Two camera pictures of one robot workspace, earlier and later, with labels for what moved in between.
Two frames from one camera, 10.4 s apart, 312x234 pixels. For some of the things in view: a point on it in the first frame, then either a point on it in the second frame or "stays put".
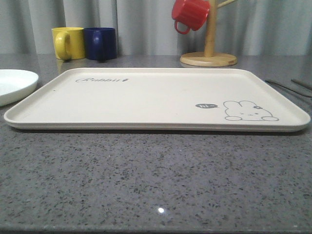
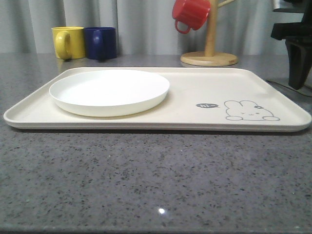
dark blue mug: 100,43 stays put
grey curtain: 147,28 stays put
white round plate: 16,85 -> 109,93
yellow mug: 69,43 stays put
